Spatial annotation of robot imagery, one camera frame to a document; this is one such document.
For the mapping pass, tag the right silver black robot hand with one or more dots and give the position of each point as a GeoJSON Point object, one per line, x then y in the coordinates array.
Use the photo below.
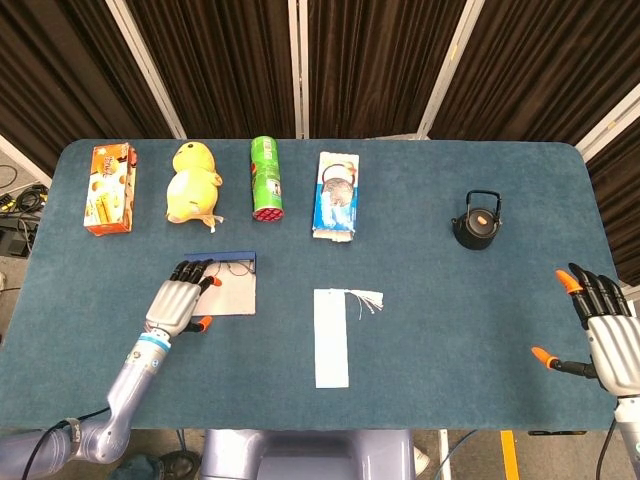
{"type": "Point", "coordinates": [614, 347]}

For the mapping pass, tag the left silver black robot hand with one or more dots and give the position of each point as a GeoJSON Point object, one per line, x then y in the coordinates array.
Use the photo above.
{"type": "Point", "coordinates": [172, 305]}

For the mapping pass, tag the black wire-frame eyeglasses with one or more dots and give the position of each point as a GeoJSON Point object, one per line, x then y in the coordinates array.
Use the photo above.
{"type": "Point", "coordinates": [240, 270]}

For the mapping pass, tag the right lavender robot arm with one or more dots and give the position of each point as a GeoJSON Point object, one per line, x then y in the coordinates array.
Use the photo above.
{"type": "Point", "coordinates": [630, 435]}

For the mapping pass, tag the left lavender robot arm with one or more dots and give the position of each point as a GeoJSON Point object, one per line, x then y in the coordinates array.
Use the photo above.
{"type": "Point", "coordinates": [125, 390]}

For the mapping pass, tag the yellow plush toy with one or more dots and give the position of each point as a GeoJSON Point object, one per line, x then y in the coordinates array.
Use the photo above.
{"type": "Point", "coordinates": [192, 190]}

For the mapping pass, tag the orange wafer snack box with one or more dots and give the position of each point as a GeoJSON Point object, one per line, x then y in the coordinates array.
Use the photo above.
{"type": "Point", "coordinates": [107, 195]}

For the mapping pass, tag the dark brown curtain panel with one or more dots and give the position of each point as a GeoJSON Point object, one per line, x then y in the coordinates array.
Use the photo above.
{"type": "Point", "coordinates": [540, 65]}
{"type": "Point", "coordinates": [55, 75]}
{"type": "Point", "coordinates": [215, 65]}
{"type": "Point", "coordinates": [380, 65]}
{"type": "Point", "coordinates": [620, 210]}

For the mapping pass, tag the yellow floor tape strip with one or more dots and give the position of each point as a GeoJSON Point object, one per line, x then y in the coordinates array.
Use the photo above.
{"type": "Point", "coordinates": [509, 455]}

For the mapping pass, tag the green chips can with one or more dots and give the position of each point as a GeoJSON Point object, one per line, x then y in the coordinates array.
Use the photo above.
{"type": "Point", "coordinates": [267, 175]}

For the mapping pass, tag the white bookmark with tassel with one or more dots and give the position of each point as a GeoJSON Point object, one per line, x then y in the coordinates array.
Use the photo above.
{"type": "Point", "coordinates": [330, 345]}

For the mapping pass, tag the blue felt table cover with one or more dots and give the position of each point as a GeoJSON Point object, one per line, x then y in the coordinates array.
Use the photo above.
{"type": "Point", "coordinates": [450, 325]}

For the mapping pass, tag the black kettle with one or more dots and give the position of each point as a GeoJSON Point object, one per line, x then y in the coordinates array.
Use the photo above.
{"type": "Point", "coordinates": [475, 232]}

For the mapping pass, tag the blue cookie box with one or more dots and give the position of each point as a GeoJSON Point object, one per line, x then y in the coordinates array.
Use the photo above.
{"type": "Point", "coordinates": [337, 200]}

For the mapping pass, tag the white table leg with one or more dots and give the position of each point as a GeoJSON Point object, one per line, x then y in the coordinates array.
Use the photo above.
{"type": "Point", "coordinates": [443, 455]}

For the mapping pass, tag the lavender robot torso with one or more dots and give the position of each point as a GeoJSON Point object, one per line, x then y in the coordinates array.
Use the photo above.
{"type": "Point", "coordinates": [310, 455]}

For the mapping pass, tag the white shoe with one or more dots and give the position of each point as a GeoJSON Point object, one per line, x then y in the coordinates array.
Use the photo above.
{"type": "Point", "coordinates": [421, 461]}

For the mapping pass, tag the white partition post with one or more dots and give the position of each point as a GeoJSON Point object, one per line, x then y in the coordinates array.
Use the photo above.
{"type": "Point", "coordinates": [447, 65]}
{"type": "Point", "coordinates": [145, 65]}
{"type": "Point", "coordinates": [22, 160]}
{"type": "Point", "coordinates": [299, 65]}
{"type": "Point", "coordinates": [607, 122]}

